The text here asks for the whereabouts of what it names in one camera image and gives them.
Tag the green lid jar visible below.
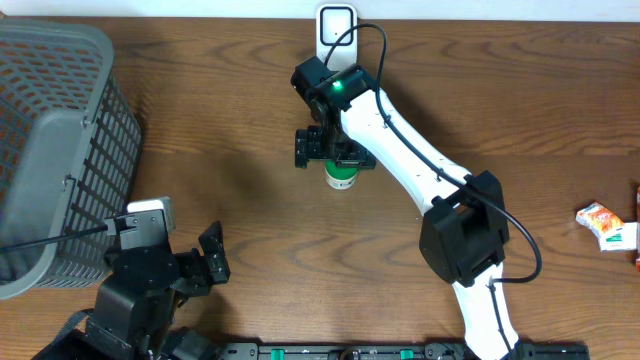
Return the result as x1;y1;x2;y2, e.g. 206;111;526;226
325;161;358;190

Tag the small orange white box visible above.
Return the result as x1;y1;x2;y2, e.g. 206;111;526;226
576;202;624;238

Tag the white green box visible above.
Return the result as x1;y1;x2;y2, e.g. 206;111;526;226
598;222;638;252

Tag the orange snack bar wrapper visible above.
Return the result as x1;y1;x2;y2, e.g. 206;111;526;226
635;185;640;273

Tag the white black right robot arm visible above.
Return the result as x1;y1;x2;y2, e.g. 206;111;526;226
291;56;519;359

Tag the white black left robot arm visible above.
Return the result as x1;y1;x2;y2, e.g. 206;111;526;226
35;220;230;359

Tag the grey plastic mesh basket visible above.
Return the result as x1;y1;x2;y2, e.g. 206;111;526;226
1;19;143;299

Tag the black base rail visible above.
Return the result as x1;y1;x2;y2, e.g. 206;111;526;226
164;327;591;360

